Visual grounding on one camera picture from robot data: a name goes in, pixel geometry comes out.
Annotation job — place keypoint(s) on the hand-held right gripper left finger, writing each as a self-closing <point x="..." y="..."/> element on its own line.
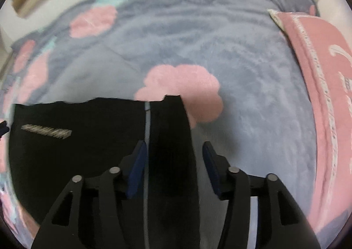
<point x="137" y="172"/>

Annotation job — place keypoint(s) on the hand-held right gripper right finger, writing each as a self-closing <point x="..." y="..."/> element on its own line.
<point x="213" y="172"/>

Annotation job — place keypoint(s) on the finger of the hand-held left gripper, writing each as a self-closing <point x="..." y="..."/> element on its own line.
<point x="3" y="127"/>

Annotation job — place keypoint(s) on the black hooded jacket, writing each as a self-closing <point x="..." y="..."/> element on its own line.
<point x="96" y="141"/>

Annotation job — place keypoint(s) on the grey blanket with pink flowers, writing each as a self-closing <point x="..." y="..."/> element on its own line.
<point x="206" y="45"/>

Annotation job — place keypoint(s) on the pink pillow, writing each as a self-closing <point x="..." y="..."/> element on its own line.
<point x="316" y="54"/>

